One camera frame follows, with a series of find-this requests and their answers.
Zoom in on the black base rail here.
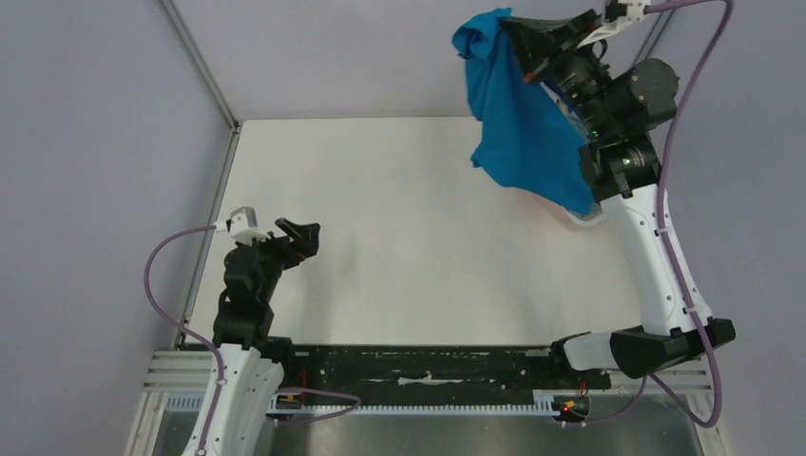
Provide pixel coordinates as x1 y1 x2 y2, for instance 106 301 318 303
281 345 611 407

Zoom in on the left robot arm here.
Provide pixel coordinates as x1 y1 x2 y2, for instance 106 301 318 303
183 207 321 455

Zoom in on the aluminium frame right post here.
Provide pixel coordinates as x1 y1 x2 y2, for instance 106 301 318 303
632 11 675 65

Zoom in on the aluminium frame post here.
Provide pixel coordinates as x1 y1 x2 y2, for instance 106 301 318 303
157 0 242 324
632 11 675 65

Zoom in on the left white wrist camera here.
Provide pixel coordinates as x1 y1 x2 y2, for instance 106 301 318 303
214 206 269 245

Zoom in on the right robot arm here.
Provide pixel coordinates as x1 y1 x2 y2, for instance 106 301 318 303
502 6 736 388

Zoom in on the blue t-shirt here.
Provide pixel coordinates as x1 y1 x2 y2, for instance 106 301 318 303
451 8 598 217

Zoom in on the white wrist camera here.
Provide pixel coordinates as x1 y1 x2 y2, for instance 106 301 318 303
577 0 651 48
214 206 269 245

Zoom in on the white laundry basket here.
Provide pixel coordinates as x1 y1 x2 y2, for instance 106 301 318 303
565 209 606 228

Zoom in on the aluminium frame left post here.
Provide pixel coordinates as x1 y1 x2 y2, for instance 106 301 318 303
157 0 242 324

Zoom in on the white cable duct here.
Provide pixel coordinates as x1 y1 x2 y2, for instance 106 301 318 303
164 389 586 418

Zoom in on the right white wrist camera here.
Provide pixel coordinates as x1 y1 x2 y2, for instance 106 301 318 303
577 0 651 48

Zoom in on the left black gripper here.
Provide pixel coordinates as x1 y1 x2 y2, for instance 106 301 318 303
238 218 319 302

